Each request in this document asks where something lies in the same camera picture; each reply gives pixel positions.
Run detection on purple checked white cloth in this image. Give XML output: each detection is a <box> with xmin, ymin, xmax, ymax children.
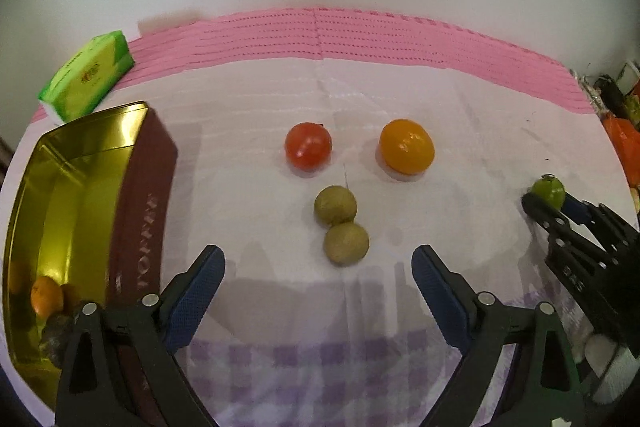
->
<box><xmin>0</xmin><ymin>54</ymin><xmax>640</xmax><ymax>427</ymax></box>

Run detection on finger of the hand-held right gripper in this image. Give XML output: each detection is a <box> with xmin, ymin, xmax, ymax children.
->
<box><xmin>521</xmin><ymin>193</ymin><xmax>571</xmax><ymax>233</ymax></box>
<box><xmin>562</xmin><ymin>191</ymin><xmax>608</xmax><ymax>228</ymax></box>

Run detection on greenish brown longan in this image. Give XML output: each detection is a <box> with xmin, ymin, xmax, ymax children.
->
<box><xmin>314</xmin><ymin>186</ymin><xmax>358</xmax><ymax>228</ymax></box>
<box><xmin>323</xmin><ymin>222</ymin><xmax>370</xmax><ymax>267</ymax></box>

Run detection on green tissue box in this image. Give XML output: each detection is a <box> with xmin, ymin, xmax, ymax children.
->
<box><xmin>37</xmin><ymin>30</ymin><xmax>135</xmax><ymax>125</ymax></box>

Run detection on dark brown round fruit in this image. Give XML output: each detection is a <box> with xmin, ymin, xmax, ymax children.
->
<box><xmin>41</xmin><ymin>313</ymin><xmax>76</xmax><ymax>369</ymax></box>

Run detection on person's right hand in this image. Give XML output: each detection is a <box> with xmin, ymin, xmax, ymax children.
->
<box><xmin>582</xmin><ymin>332</ymin><xmax>640</xmax><ymax>404</ymax></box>

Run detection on large orange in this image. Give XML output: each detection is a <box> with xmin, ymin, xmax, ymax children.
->
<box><xmin>378</xmin><ymin>118</ymin><xmax>436</xmax><ymax>175</ymax></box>

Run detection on red tomato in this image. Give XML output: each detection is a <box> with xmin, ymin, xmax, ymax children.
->
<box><xmin>285</xmin><ymin>122</ymin><xmax>333</xmax><ymax>172</ymax></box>

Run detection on small orange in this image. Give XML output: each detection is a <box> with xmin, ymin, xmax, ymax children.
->
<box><xmin>30</xmin><ymin>276</ymin><xmax>65</xmax><ymax>318</ymax></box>

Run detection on dark cluttered packets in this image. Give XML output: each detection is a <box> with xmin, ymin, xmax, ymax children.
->
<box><xmin>570</xmin><ymin>59</ymin><xmax>640</xmax><ymax>128</ymax></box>

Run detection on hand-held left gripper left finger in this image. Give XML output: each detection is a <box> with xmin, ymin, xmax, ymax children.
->
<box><xmin>54</xmin><ymin>244</ymin><xmax>227</xmax><ymax>427</ymax></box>

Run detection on gold-lined dark red tin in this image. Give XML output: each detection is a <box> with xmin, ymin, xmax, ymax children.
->
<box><xmin>1</xmin><ymin>102</ymin><xmax>179</xmax><ymax>427</ymax></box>

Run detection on small green fruit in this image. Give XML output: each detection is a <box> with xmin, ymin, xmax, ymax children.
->
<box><xmin>531</xmin><ymin>175</ymin><xmax>567</xmax><ymax>209</ymax></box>

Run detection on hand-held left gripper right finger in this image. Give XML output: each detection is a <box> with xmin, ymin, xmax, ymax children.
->
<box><xmin>411</xmin><ymin>244</ymin><xmax>581</xmax><ymax>427</ymax></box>

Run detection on orange plastic bag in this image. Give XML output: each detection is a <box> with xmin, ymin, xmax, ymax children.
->
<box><xmin>602</xmin><ymin>117</ymin><xmax>640</xmax><ymax>188</ymax></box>

